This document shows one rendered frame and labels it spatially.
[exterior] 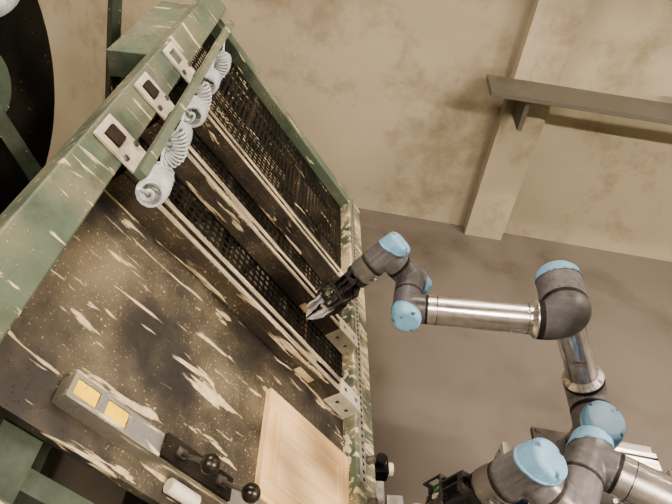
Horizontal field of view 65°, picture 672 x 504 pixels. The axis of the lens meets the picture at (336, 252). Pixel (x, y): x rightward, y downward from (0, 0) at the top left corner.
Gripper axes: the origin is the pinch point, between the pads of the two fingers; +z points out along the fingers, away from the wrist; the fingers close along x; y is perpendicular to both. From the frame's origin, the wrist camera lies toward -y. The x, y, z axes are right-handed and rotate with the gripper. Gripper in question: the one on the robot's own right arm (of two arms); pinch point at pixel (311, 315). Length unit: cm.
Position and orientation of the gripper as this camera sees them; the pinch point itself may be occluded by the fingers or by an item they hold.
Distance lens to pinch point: 155.7
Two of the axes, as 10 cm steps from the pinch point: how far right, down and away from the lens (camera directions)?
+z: -7.2, 6.0, 3.3
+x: 5.6, 8.0, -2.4
